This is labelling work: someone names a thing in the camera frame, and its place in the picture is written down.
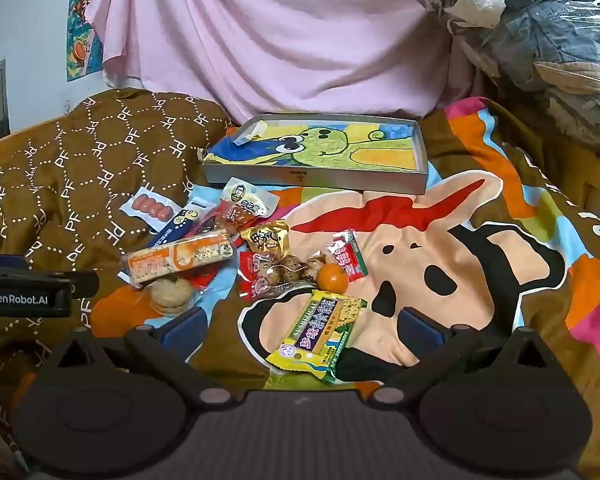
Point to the grey tray box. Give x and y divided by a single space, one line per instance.
305 179

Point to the pink cloth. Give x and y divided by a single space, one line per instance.
280 35

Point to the white red chicken foot packet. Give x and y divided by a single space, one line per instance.
242 195

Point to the wall poster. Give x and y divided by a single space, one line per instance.
80 50

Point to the mandarin orange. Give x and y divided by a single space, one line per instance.
332 277

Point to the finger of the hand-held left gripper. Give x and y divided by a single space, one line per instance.
86 283

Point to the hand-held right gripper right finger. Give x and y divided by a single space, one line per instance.
420 335

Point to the red green snack packet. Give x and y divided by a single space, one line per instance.
350 255

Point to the torn paper scrap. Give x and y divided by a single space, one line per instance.
250 132

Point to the colourful cartoon blanket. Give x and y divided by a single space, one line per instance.
430 240

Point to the blue white snack packet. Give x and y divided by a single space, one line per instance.
180 221

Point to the orange cracker packet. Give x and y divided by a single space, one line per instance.
180 258

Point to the gold snack packet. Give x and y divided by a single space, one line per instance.
265 240

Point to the round biscuits clear packet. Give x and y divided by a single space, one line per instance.
170 296

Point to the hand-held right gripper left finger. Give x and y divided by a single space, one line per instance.
182 335

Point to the sausage packet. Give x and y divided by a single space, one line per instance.
152 207

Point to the red clear braised snack packet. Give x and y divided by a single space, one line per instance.
255 275

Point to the yellow green cracker packet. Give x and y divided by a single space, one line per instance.
315 335

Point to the plastic bag of clothes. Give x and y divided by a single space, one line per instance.
530 35

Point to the crayon drawing paper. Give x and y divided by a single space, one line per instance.
330 145

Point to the brown speckled eggs packet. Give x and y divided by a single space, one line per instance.
290 270

